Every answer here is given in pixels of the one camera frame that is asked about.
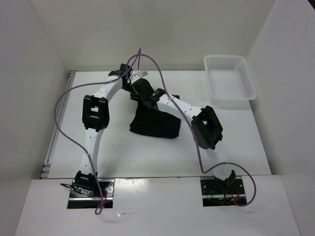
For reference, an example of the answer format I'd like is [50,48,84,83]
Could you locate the purple cable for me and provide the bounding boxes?
[54,47,142,216]
[126,53,258,207]

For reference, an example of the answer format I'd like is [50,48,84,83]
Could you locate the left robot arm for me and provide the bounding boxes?
[73,64,132,197]

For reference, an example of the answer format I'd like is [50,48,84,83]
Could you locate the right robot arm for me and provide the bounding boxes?
[130,78,226,163]

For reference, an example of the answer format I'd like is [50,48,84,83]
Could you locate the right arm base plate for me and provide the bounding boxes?
[200,177,247,207]

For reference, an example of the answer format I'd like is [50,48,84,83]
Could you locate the black shorts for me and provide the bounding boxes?
[129,102,181,139]

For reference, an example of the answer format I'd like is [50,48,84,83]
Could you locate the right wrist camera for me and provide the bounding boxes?
[129,73,142,84]

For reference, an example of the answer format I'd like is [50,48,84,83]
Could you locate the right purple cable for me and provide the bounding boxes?
[126,53,258,207]

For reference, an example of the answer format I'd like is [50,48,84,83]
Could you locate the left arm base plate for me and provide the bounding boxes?
[62,179,115,209]

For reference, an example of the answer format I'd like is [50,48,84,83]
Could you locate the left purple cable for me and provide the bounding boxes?
[54,47,142,216]

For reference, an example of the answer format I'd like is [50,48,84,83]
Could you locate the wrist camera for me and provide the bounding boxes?
[137,71,148,78]
[129,73,142,84]

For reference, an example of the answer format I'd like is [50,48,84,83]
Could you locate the white plastic basket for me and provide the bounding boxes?
[204,55,257,102]

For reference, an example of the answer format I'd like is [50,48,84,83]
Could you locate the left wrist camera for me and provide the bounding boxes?
[137,71,148,78]

